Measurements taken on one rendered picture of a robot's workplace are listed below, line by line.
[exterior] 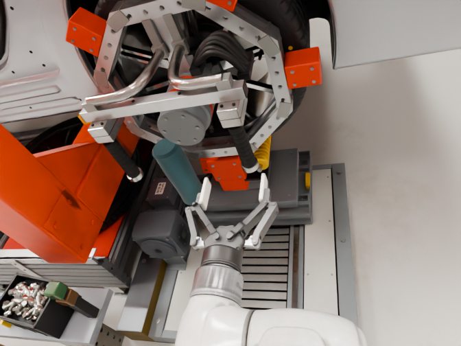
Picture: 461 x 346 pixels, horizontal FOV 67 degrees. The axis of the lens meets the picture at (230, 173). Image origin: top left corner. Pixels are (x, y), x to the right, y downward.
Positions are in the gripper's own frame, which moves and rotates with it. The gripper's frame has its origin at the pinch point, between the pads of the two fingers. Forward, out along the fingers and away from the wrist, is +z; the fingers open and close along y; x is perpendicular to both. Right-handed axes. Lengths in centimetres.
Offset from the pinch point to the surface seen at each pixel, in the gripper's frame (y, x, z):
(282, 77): 9.3, 2.5, 32.6
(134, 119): -40, -4, 33
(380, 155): 40, -83, 78
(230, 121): -0.1, 8.7, 10.6
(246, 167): -0.3, -6.6, 10.3
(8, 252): -115, -44, 7
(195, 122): -12.1, 3.5, 18.1
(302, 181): 4, -68, 54
